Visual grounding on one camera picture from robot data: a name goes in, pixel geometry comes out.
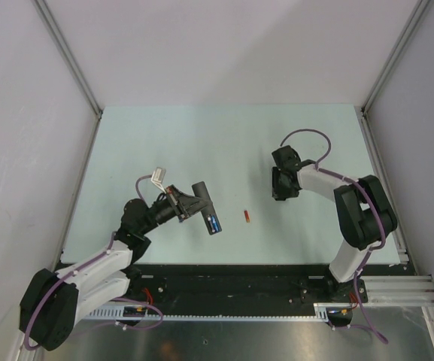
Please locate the grey silver battery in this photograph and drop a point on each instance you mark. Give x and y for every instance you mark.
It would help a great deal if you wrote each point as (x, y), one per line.
(210, 222)

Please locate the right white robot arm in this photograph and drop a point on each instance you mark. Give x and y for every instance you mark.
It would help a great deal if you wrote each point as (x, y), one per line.
(365, 215)

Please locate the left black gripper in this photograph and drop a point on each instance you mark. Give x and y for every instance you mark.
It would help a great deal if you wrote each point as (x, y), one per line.
(173, 196)

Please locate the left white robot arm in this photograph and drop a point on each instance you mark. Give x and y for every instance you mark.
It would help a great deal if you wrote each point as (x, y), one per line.
(55, 301)

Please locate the light blue battery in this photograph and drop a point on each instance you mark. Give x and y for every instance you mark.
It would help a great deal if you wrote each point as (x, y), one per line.
(216, 224)

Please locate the left aluminium frame post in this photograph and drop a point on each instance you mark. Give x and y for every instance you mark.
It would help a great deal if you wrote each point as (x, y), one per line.
(61, 44)

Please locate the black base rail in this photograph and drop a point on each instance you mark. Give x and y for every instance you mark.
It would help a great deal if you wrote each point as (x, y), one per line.
(235, 290)

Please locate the black remote control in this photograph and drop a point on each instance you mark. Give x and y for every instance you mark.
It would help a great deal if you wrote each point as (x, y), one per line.
(209, 214)

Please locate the right aluminium frame post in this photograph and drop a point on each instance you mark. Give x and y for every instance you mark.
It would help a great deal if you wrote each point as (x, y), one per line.
(409, 30)

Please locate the aluminium frame post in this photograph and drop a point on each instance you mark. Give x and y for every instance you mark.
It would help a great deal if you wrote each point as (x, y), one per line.
(409, 30)
(61, 44)

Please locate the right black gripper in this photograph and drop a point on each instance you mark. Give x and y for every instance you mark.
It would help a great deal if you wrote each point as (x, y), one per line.
(277, 191)

